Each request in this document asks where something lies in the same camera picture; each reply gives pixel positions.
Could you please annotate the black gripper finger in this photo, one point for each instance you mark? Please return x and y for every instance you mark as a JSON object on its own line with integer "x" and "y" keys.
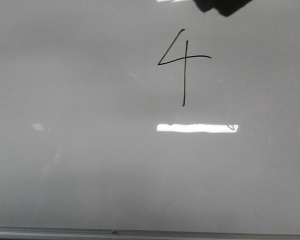
{"x": 224, "y": 7}

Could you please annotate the white whiteboard with aluminium frame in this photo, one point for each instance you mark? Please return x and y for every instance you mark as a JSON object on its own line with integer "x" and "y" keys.
{"x": 149, "y": 117}

